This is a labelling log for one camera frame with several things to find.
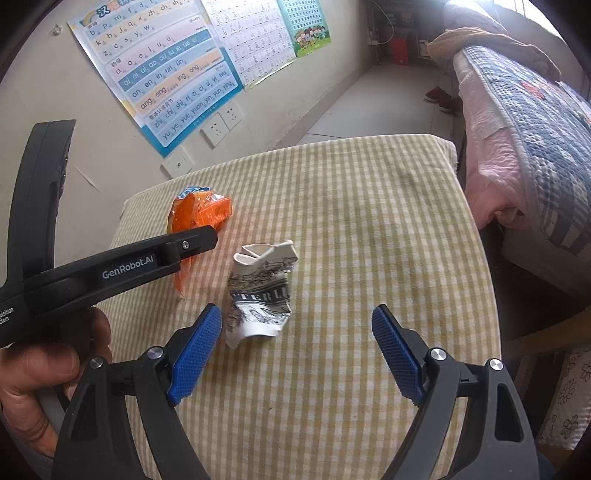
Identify white printed paper pack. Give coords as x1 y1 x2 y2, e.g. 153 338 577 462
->
225 240 298 349

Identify blue letter wall poster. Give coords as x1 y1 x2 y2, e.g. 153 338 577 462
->
67 0 245 160

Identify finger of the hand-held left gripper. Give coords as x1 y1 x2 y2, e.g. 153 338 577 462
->
8 119 77 286
156 224 219 274

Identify white chart wall poster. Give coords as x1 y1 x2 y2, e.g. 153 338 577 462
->
201 0 298 90

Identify green chart wall poster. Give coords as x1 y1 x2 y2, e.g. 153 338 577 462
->
276 0 332 58

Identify person's left hand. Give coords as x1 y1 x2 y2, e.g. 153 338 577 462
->
0 307 114 457

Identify pink pillow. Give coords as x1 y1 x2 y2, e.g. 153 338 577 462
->
441 0 509 35

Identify wooden chair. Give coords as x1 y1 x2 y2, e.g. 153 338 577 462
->
503 307 591 386

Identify dark cluttered shelf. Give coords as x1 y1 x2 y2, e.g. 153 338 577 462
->
365 0 444 65

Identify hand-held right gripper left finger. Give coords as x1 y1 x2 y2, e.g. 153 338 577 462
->
51 303 223 480

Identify yellow brown blanket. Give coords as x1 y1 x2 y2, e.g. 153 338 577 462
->
425 28 561 81

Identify plaid patchwork quilt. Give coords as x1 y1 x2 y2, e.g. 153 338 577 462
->
452 44 591 259

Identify checked yellow tablecloth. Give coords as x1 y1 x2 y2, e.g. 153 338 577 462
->
95 134 502 480

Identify floral chair cushion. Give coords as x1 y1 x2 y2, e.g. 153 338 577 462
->
536 346 591 452

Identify pink bed sheet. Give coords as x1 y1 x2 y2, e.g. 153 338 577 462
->
455 60 541 230

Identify orange plastic wrapper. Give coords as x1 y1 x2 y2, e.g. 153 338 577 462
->
167 185 233 296

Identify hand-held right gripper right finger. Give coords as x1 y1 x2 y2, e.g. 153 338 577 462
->
371 304 539 480

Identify white wall socket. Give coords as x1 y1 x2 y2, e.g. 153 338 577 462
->
221 99 243 131
200 113 230 148

